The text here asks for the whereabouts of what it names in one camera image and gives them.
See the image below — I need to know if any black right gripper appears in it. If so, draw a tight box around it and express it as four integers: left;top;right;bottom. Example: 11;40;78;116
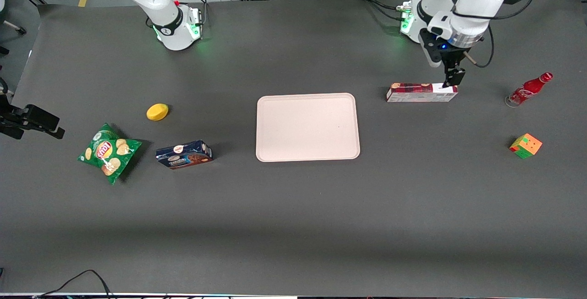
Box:
0;104;66;140

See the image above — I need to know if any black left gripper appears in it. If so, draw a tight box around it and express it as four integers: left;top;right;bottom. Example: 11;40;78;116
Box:
419;28;468;88

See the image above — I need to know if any red cookie box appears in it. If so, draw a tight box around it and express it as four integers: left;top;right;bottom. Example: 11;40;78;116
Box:
386;83;459;103

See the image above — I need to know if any blue cookie box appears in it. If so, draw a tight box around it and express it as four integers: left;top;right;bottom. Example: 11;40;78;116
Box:
155;140;214;170

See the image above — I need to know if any beige plastic tray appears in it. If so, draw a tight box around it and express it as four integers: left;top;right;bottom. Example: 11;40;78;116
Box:
255;93;361;162

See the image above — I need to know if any green chips bag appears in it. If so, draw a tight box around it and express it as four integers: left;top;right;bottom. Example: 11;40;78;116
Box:
77;123;143;185

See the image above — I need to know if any red cola bottle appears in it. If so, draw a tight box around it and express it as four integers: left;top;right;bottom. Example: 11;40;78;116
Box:
504;72;554;108

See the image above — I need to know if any yellow lemon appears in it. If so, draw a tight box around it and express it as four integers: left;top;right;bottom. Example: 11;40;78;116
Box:
146;103;169;122

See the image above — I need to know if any orange green puzzle cube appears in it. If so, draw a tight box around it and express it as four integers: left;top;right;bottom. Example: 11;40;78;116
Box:
509;133;543;159

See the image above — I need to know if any dark grey table mat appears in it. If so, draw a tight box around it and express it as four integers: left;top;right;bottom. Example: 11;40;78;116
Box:
0;0;587;297

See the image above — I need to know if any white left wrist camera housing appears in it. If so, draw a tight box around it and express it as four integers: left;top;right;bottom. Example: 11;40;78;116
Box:
427;11;454;39

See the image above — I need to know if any black left arm base cable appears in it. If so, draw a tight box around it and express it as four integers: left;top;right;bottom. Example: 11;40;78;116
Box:
351;0;409;21

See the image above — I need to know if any looping black cable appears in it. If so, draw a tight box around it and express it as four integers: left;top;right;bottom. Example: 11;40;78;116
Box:
32;269;115;299

